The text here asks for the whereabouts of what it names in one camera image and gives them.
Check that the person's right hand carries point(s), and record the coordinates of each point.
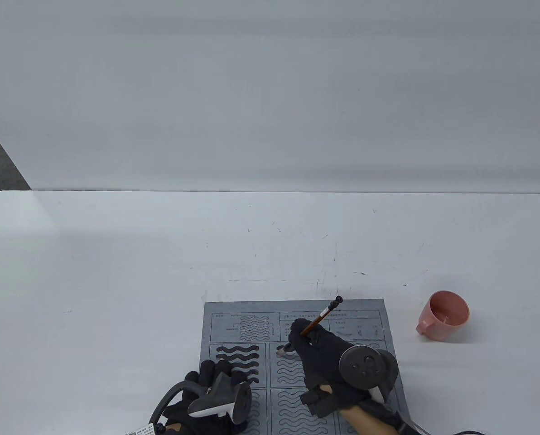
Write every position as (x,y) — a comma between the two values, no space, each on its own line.
(317,358)

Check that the person's left hand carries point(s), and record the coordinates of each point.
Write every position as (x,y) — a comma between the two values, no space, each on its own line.
(206,369)

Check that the brown black Chinese brush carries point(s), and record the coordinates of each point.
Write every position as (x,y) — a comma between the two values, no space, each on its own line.
(322,315)

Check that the grey water writing practice cloth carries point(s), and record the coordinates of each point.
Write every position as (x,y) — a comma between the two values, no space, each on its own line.
(243,317)

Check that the person's right forearm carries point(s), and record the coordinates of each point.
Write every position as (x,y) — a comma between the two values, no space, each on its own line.
(365,421)

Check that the person's left forearm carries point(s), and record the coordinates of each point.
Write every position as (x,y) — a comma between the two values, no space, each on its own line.
(175,427)

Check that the grey white left wrist controller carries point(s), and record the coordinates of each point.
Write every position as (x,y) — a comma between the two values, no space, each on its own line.
(224,398)

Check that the black right wrist controller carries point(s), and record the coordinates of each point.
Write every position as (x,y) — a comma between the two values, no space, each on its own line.
(365,367)

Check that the white printed label tag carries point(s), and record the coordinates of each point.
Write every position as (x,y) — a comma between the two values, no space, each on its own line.
(142,430)

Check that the pink cup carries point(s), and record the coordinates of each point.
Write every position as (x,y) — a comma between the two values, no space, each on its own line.
(446,317)

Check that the white backdrop board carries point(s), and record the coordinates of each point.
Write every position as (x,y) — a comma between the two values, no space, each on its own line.
(270,90)

